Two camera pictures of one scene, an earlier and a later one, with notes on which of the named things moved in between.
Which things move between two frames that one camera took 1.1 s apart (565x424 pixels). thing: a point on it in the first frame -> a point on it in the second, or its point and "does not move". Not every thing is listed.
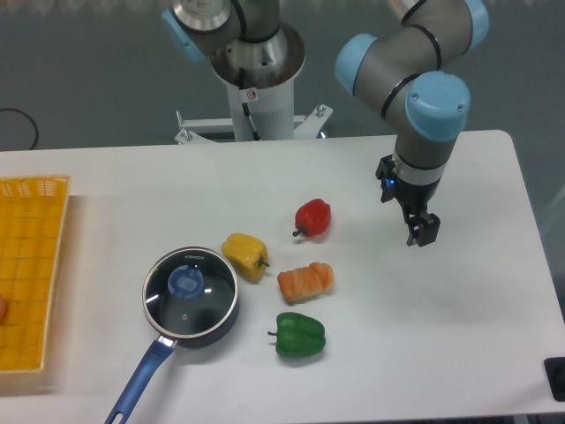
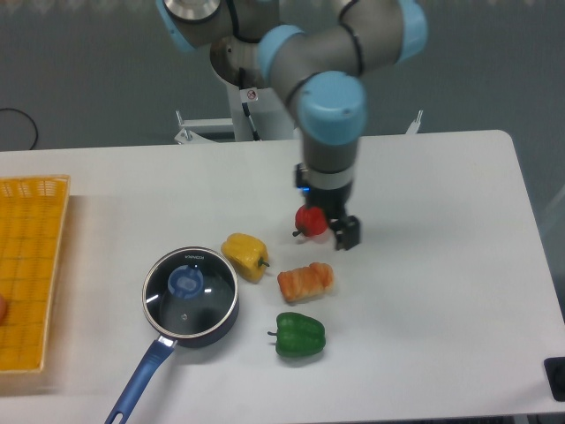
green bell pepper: [297, 335] does not move
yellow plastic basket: [33, 219] does not move
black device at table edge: [554, 369] does not move
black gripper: [414, 200] -> [347, 231]
